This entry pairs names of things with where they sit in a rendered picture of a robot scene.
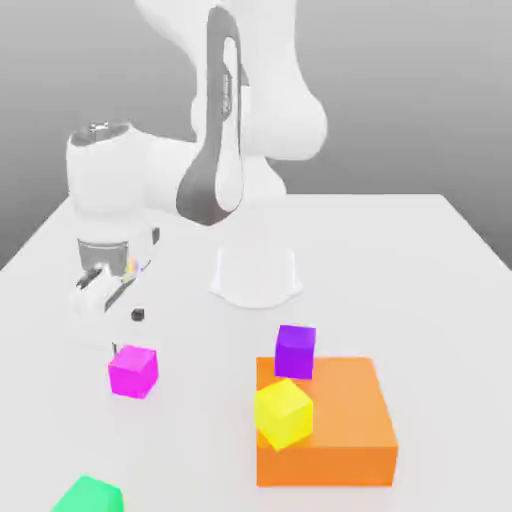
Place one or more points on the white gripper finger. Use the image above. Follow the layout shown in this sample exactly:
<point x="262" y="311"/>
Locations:
<point x="137" y="314"/>
<point x="114" y="347"/>

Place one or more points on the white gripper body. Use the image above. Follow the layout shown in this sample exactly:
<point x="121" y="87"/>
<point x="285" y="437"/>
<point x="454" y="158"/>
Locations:
<point x="96" y="294"/>

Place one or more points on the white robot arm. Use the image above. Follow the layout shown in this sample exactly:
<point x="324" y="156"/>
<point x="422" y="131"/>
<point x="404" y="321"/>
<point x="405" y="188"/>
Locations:
<point x="276" y="100"/>

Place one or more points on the small magenta cube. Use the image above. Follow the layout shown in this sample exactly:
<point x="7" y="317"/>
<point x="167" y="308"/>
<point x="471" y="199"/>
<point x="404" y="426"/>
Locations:
<point x="132" y="372"/>

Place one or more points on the small green cube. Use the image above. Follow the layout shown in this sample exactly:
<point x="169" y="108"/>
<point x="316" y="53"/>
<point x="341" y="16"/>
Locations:
<point x="90" y="496"/>

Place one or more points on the small purple cube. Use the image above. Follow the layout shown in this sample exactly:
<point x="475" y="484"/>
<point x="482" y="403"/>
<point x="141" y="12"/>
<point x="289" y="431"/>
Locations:
<point x="295" y="352"/>

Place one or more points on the small yellow cube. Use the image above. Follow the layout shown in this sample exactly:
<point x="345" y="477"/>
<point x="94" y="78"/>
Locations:
<point x="283" y="414"/>

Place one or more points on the large orange box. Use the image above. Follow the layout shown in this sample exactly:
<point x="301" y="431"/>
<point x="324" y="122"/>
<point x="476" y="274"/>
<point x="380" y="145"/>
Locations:
<point x="348" y="432"/>

